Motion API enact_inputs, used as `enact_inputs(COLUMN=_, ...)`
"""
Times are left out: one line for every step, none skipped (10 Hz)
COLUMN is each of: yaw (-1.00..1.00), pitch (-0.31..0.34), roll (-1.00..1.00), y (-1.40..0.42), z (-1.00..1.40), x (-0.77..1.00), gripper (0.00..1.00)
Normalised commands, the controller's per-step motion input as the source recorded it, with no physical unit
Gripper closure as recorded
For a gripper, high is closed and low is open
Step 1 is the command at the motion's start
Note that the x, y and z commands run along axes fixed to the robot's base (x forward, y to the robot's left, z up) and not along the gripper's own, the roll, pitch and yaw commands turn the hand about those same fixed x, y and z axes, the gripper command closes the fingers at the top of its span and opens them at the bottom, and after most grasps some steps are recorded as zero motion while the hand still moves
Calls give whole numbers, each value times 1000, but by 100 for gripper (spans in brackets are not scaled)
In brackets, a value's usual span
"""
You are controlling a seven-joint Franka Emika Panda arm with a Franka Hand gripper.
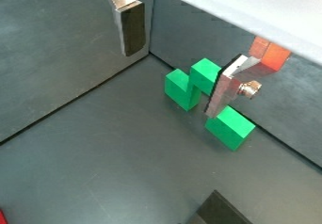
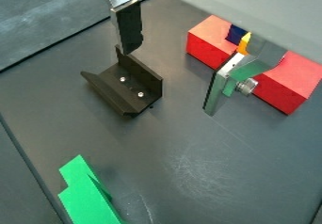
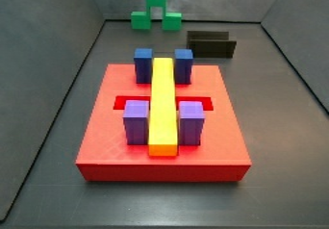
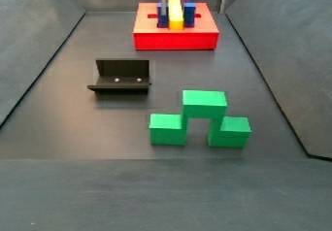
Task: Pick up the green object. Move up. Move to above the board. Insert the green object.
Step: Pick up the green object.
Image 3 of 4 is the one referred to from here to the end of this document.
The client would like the green arch-shaped block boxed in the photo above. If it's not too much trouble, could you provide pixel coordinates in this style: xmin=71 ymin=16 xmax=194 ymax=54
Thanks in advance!
xmin=131 ymin=0 xmax=182 ymax=31

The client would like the right purple block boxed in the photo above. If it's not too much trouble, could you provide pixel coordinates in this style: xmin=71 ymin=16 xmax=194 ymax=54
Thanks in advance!
xmin=180 ymin=101 xmax=205 ymax=145

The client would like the right blue block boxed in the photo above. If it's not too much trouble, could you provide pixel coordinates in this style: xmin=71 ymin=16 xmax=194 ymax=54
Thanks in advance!
xmin=176 ymin=49 xmax=193 ymax=85

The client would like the left blue block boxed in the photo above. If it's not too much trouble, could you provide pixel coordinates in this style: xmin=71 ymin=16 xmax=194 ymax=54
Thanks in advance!
xmin=134 ymin=48 xmax=153 ymax=84

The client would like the black holder stand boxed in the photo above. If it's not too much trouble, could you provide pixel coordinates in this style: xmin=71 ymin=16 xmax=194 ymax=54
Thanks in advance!
xmin=186 ymin=31 xmax=237 ymax=59

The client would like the left purple block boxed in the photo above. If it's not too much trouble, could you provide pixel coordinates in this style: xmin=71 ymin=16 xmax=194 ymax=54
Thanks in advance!
xmin=123 ymin=100 xmax=149 ymax=145

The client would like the yellow long bar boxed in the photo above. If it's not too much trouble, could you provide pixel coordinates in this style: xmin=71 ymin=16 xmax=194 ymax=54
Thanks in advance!
xmin=149 ymin=58 xmax=178 ymax=156

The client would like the purple block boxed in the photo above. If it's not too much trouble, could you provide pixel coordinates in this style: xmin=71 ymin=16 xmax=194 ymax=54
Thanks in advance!
xmin=123 ymin=100 xmax=149 ymax=145
xmin=180 ymin=101 xmax=205 ymax=145

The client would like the red base board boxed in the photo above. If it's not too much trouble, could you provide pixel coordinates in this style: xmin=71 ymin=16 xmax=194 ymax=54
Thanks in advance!
xmin=77 ymin=64 xmax=252 ymax=182

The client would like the blue block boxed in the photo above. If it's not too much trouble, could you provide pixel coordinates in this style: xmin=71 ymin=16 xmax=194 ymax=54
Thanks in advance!
xmin=134 ymin=48 xmax=153 ymax=84
xmin=176 ymin=49 xmax=193 ymax=85

